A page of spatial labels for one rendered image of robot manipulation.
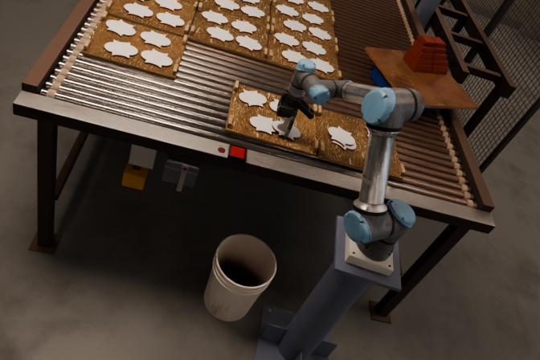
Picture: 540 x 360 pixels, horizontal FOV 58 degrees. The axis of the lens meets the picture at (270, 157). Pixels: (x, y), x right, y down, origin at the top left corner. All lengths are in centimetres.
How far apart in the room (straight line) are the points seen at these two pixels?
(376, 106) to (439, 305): 192
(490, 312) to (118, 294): 225
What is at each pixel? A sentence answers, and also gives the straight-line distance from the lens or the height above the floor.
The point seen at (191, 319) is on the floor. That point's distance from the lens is 259.
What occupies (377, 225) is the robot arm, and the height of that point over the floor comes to 113.
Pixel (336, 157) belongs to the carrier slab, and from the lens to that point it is 218.
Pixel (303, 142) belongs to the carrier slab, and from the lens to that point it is 217.
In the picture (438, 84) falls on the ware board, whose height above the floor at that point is 104.
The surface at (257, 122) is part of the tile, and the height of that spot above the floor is 95.
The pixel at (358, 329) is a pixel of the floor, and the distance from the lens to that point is 289.
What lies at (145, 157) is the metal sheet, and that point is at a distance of 207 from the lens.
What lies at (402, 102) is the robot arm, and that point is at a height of 150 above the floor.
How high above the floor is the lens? 226
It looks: 41 degrees down
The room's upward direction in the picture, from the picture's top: 24 degrees clockwise
